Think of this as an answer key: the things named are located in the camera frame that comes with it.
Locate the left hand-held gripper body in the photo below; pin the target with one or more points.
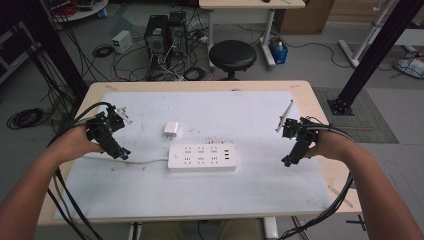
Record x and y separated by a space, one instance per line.
101 128

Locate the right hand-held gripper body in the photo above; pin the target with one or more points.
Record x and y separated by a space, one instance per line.
303 133

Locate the white charger plug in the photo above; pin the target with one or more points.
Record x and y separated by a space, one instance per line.
171 128

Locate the white power strip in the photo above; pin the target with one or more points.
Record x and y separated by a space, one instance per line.
201 156

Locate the person's left hand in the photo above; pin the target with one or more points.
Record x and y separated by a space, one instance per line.
78 141

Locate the person's right hand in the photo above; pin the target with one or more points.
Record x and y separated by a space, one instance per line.
330 145

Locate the thin wooden stick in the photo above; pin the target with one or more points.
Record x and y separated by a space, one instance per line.
340 196

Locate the grey floor mat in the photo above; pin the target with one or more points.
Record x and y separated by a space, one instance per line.
370 123

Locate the white table leg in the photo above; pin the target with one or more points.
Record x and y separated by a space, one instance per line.
270 228

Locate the blue bin with bottles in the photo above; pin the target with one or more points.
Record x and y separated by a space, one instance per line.
278 51

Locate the white power supply box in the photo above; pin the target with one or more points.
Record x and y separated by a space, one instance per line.
122 41

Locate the white table mat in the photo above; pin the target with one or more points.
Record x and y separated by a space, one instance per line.
200 193

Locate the black round stool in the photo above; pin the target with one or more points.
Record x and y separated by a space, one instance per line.
232 55

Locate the black computer tower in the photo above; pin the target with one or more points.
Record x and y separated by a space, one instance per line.
177 31
156 36

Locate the white metal stand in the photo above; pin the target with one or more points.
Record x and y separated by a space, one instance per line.
363 40

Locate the dark equipment rack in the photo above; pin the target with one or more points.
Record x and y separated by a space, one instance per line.
15 53

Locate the brown cardboard box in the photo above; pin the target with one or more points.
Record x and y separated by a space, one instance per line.
305 16

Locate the round white table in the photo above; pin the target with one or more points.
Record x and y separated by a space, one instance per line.
83 8

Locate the clear plastic bag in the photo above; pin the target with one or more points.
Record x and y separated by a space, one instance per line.
410 66

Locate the white-legged wooden desk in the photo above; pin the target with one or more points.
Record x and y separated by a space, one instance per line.
250 4

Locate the black aluminium post with base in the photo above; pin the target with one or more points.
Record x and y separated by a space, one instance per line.
376 50

